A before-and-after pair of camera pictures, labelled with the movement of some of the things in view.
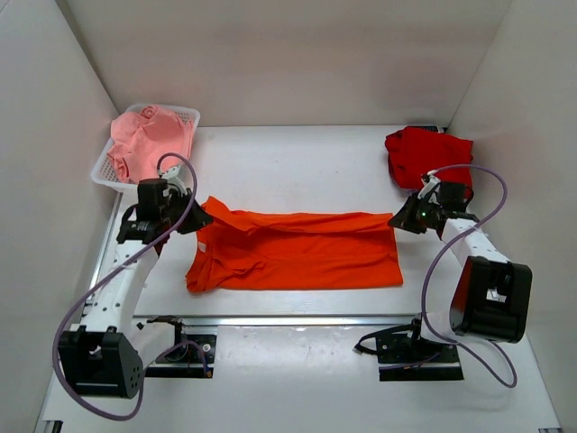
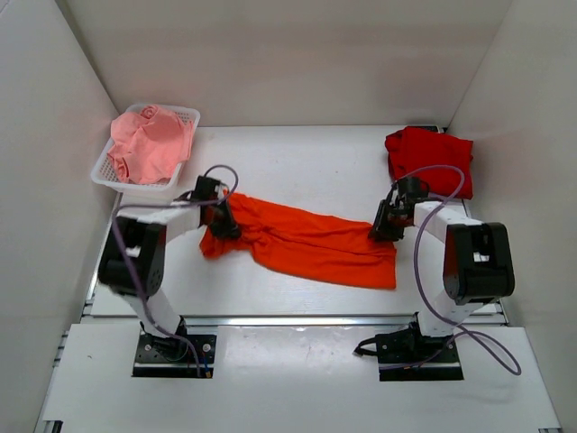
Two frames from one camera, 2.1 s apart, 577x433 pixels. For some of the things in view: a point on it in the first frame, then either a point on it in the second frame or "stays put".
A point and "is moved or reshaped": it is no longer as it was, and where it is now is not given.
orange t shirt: (234, 250) is moved or reshaped
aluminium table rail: (285, 320) stays put
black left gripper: (199, 217) -> (229, 229)
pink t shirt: (139, 140) stays put
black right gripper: (404, 219) -> (380, 232)
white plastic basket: (105, 172) stays put
